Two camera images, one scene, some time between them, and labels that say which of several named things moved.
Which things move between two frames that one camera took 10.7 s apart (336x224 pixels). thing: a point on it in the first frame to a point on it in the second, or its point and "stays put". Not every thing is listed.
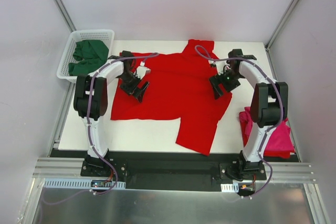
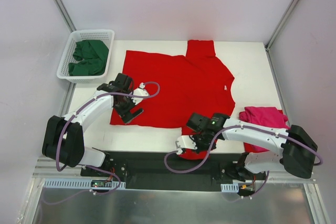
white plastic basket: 105,35 stays put
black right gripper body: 221,85 to 200,143
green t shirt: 91,53 stays put
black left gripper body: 134,87 to 130,115
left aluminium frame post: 58,0 stays put
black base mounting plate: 169,170 stays put
